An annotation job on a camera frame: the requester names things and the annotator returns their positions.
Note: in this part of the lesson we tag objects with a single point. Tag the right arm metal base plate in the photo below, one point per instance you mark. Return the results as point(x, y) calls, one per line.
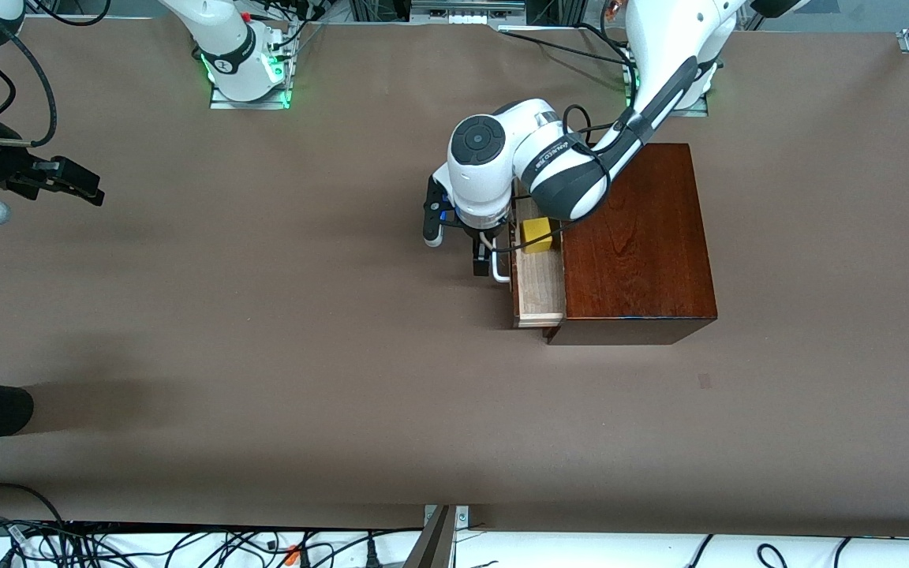
point(249, 104)

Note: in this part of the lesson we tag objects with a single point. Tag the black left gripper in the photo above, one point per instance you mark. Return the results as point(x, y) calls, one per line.
point(480, 254)

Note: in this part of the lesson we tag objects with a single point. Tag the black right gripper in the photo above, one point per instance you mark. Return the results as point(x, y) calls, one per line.
point(3, 169)

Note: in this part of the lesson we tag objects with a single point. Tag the metal bracket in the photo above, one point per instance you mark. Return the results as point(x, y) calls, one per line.
point(439, 544)

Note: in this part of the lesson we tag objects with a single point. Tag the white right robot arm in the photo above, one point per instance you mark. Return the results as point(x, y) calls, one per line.
point(226, 31)

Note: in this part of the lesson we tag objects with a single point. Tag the white power strip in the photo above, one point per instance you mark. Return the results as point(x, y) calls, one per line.
point(466, 16)

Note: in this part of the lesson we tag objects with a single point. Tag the yellow block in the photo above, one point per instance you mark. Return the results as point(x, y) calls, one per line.
point(535, 234)

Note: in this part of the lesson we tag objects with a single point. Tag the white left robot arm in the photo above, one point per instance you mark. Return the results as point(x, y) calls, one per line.
point(486, 173)

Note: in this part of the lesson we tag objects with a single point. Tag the dark brown wooden cabinet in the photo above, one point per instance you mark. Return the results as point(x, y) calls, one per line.
point(644, 268)

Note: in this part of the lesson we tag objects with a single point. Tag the brown table cover sheet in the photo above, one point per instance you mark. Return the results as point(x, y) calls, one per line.
point(265, 315)

